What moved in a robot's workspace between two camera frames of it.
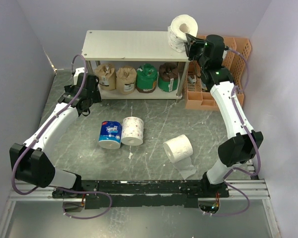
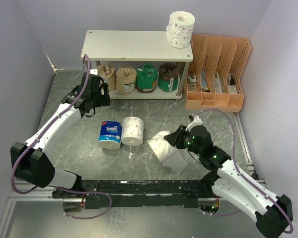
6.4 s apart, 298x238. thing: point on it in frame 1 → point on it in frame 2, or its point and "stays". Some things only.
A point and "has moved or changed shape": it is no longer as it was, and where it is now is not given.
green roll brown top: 169,79 stays
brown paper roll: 106,73 stays
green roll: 146,78 stays
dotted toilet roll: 180,26 has moved or changed shape
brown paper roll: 126,80 stays
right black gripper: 192,44 → 176,138
